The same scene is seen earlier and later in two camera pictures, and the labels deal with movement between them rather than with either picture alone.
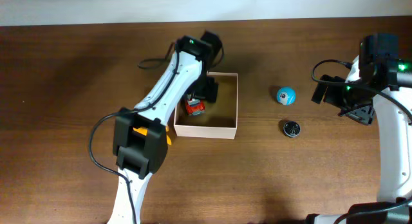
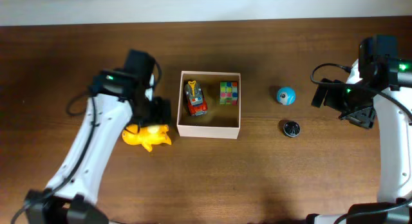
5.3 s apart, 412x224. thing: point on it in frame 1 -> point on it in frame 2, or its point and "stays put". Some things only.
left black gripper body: x=207 y=89 -> x=157 y=112
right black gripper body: x=353 y=102 stays put
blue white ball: x=286 y=96 stays put
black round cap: x=291 y=129 stays put
